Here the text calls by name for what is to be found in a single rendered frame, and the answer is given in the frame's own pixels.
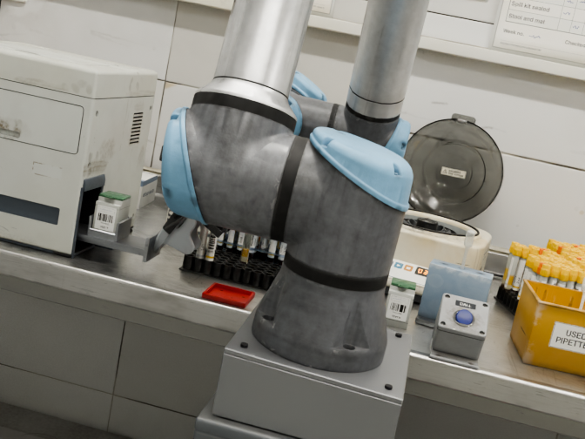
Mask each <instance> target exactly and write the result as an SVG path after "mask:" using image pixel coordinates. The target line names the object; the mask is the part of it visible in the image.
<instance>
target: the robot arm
mask: <svg viewBox="0 0 585 439"><path fill-rule="evenodd" d="M313 2H314V0H234V2H233V6H232V11H231V15H230V18H229V21H228V25H227V28H226V32H225V37H224V41H223V44H222V47H221V51H220V54H219V60H218V63H217V67H216V70H215V73H214V77H213V80H212V81H211V83H209V84H207V85H205V86H203V87H201V88H200V89H198V90H196V91H195V94H194V97H193V100H192V106H191V108H189V107H186V106H184V107H182V108H181V107H179V108H177V109H175V110H174V111H173V113H172V115H171V119H170V121H169V122H168V125H167V128H166V132H165V139H164V145H162V148H161V153H160V156H159V160H160V161H162V162H161V183H162V191H163V195H164V199H165V203H166V205H167V206H168V207H169V208H170V209H171V210H172V211H173V214H172V215H171V217H170V218H169V219H168V220H167V221H166V223H165V225H164V226H163V228H162V229H161V231H160V232H159V234H158V236H157V238H156V239H155V244H154V249H153V251H154V252H155V253H158V252H159V251H160V250H161V249H162V248H163V247H164V246H165V245H168V246H170V247H173V248H175V249H177V250H178V251H180V252H181V253H184V254H190V253H192V252H193V251H194V250H197V249H198V248H199V247H200V246H201V240H200V238H199V236H198V228H199V226H200V225H201V224H203V225H204V226H205V227H206V228H207V229H208V230H209V231H211V232H212V233H213V234H214V235H215V236H216V237H217V238H219V237H220V235H221V234H222V233H225V232H226V231H227V230H229V231H230V230H234V231H238V232H242V233H248V234H251V235H255V236H259V237H262V238H266V239H269V240H276V241H280V242H284V243H286V244H287V246H286V253H285V257H284V260H283V264H282V267H281V269H280V270H279V272H278V274H277V276H276V277H275V279H274V281H273V282H272V285H271V286H270V287H269V288H268V290H267V292H266V294H265V296H264V297H263V299H262V301H261V302H260V303H259V305H258V307H257V309H256V313H255V316H254V320H253V324H252V333H253V335H254V337H255V338H256V339H257V341H258V342H259V343H260V344H261V345H263V346H264V347H265V348H267V349H268V350H270V351H271V352H273V353H275V354H276V355H278V356H280V357H282V358H285V359H287V360H288V361H292V362H295V363H298V364H300V365H303V366H306V367H309V368H315V369H319V370H324V371H329V372H336V373H360V372H366V371H369V370H372V369H375V368H377V367H378V366H379V365H380V364H381V363H382V362H383V358H384V354H385V352H386V348H387V318H386V304H385V289H386V285H387V280H388V276H389V273H390V269H391V265H392V263H393V257H394V253H395V250H396V247H397V243H398V239H399V236H400V230H401V227H402V223H403V220H404V217H405V213H406V212H407V211H408V208H409V204H408V200H409V195H410V191H411V187H412V183H413V177H414V176H413V171H412V168H411V166H410V165H409V164H408V163H407V162H406V161H405V160H404V159H403V158H404V154H405V151H406V148H407V141H408V138H409V133H410V130H411V125H410V123H409V122H408V121H406V120H403V119H402V118H400V113H401V109H402V106H403V102H404V98H405V96H406V92H407V86H408V82H409V79H410V76H411V72H412V69H413V65H414V60H415V56H416V52H417V49H418V45H419V41H420V36H421V32H422V29H423V25H424V23H425V19H426V15H427V9H428V5H429V3H430V0H368V1H367V6H366V13H365V16H364V21H363V25H362V29H361V33H360V40H359V45H358V49H357V53H356V58H355V61H354V66H353V73H352V77H351V81H350V85H349V89H348V93H347V98H346V105H339V104H334V103H330V102H327V99H326V95H325V94H324V93H323V91H322V90H321V89H320V88H319V87H318V86H317V85H316V84H314V83H313V82H312V81H311V80H310V79H309V78H307V77H306V76H305V75H303V74H302V73H300V72H299V71H296V69H297V65H298V62H299V55H300V53H301V49H302V45H303V42H304V38H305V34H306V29H307V25H308V22H309V18H310V15H311V12H312V8H313Z"/></svg>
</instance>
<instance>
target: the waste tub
mask: <svg viewBox="0 0 585 439"><path fill-rule="evenodd" d="M523 281H524V282H523V286H522V290H521V296H520V299H519V302H518V306H517V309H516V312H515V316H514V322H513V325H512V328H511V332H510V337H511V340H512V342H513V343H514V346H515V348H516V350H517V352H518V354H519V356H520V357H521V360H522V362H523V363H526V364H529V365H534V366H537V367H542V368H549V369H553V370H556V371H561V372H564V373H569V374H572V375H579V376H584V377H585V301H584V304H583V308H582V310H581V309H579V307H580V304H581V300H582V291H578V290H574V289H570V288H565V287H558V286H555V285H550V284H546V283H542V282H538V281H533V280H526V279H523Z"/></svg>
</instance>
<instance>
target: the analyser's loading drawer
mask: <svg viewBox="0 0 585 439"><path fill-rule="evenodd" d="M89 217H90V219H89V225H87V224H84V223H79V224H78V230H77V240H81V241H84V242H88V243H91V244H95V245H99V246H102V247H109V248H112V249H116V250H120V251H124V252H127V253H134V254H137V255H141V256H143V261H142V262H147V261H149V260H151V259H153V258H154V257H156V256H158V255H159V254H160V251H159V252H158V253H155V252H154V251H153V249H154V244H155V239H156V238H157V236H158V234H159V232H160V231H161V230H160V231H158V232H156V233H154V234H152V235H150V236H148V237H146V239H144V238H140V237H137V236H133V235H130V230H131V220H132V217H130V218H128V219H125V220H122V221H120V222H118V223H117V226H116V232H115V233H107V232H104V231H100V230H97V229H93V228H92V224H93V218H94V214H92V215H91V216H89Z"/></svg>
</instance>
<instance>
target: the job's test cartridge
mask: <svg viewBox="0 0 585 439"><path fill-rule="evenodd" d="M130 203H131V198H129V199H126V200H123V201H120V200H115V199H109V198H106V197H102V196H99V197H98V200H97V201H96V206H95V212H94V218H93V224H92V228H93V229H97V230H100V231H104V232H107V233H115V232H116V226H117V223H118V222H120V221H122V220H126V219H128V214H129V209H130Z"/></svg>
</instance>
